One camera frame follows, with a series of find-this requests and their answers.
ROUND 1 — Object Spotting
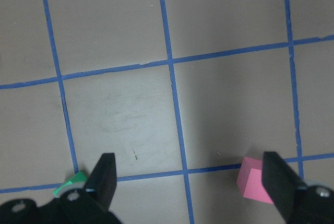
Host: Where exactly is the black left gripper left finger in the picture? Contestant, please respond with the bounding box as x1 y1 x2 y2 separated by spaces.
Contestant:
83 153 117 211

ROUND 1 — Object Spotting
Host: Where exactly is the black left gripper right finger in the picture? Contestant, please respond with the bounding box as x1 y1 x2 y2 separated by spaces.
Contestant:
261 151 307 221

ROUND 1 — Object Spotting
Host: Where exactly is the green cube near left base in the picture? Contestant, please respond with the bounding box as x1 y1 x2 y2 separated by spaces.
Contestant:
53 171 87 198

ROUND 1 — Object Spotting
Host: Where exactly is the pink cube near left base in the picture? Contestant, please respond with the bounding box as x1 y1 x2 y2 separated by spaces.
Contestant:
236 157 273 204

